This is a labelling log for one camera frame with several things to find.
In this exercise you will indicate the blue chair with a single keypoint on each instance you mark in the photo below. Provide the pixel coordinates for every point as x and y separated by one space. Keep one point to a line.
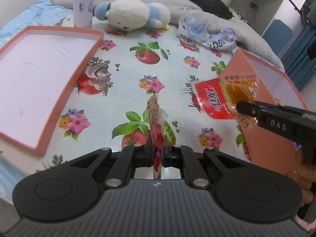
277 35

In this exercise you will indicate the blue curtain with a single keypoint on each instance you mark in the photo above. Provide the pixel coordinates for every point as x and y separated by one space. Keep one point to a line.
299 61

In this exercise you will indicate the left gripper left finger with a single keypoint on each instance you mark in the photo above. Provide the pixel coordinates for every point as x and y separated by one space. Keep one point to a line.
128 160

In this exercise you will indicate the person right hand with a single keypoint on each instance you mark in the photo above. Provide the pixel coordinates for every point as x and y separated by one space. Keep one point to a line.
304 176

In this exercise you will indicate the white spray bottle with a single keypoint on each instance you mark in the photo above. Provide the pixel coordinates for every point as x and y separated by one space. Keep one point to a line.
83 13

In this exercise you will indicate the crumpled blue white bag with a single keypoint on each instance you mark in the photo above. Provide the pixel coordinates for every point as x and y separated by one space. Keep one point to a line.
223 40

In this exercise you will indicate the clear brown snack packet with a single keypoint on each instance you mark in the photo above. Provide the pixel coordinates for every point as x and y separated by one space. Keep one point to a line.
218 97

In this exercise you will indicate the white blue plush toy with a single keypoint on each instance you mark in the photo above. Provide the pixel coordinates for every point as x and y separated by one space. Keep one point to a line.
129 15

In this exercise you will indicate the fruit print tablecloth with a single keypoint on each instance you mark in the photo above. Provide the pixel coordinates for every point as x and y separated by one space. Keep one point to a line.
107 107

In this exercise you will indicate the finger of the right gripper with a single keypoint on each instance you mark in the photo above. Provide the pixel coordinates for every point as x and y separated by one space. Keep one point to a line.
294 124
268 105

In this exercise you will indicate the grey duvet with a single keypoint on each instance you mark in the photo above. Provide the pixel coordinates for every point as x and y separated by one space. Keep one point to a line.
244 33

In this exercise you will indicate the light blue bedsheet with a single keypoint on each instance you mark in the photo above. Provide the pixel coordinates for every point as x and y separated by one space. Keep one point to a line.
42 13

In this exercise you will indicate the pink cardboard box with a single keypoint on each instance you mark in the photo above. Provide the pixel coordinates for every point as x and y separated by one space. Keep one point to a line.
271 139

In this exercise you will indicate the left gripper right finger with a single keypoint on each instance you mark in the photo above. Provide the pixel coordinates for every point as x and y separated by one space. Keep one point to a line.
181 157

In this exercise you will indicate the pink box lid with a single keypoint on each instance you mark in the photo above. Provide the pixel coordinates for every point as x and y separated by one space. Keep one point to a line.
39 68

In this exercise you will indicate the red snack packet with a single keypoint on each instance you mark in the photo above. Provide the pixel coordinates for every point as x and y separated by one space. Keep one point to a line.
156 117

